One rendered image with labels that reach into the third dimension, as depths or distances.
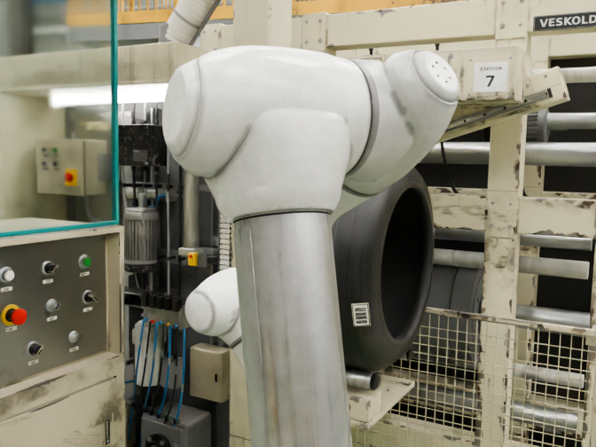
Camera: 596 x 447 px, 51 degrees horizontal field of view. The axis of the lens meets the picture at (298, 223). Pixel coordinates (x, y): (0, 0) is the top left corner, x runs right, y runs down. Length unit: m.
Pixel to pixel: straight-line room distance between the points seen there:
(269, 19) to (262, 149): 1.26
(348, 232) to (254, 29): 0.68
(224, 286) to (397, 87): 0.57
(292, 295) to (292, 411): 0.11
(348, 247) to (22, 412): 0.88
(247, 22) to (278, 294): 1.35
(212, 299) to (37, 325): 0.73
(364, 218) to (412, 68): 0.84
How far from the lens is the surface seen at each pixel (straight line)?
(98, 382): 1.87
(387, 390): 1.89
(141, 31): 8.29
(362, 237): 1.47
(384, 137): 0.67
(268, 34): 1.82
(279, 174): 0.59
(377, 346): 1.59
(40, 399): 1.74
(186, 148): 0.60
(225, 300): 1.11
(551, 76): 1.95
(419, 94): 0.68
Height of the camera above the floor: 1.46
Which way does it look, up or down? 6 degrees down
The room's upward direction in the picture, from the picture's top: 1 degrees clockwise
